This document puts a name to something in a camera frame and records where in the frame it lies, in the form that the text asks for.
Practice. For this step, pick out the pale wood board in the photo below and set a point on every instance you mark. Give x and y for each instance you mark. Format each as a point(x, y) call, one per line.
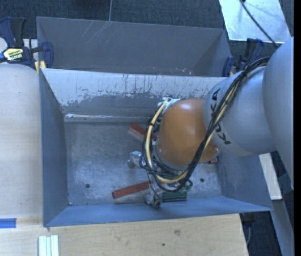
point(14, 132)

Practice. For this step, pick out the red-brown flat block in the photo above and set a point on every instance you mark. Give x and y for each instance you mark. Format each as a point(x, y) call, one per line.
point(130, 192)
point(137, 131)

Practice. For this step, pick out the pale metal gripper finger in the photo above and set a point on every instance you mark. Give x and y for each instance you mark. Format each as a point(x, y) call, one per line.
point(149, 198)
point(157, 204)

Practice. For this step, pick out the grey metal bin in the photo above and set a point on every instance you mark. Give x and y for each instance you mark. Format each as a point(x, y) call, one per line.
point(99, 153)

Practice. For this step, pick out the black cylinder on white bracket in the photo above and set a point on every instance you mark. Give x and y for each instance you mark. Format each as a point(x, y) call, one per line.
point(134, 159)

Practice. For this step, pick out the dark green flat block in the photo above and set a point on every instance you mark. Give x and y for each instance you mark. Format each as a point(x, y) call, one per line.
point(174, 196)

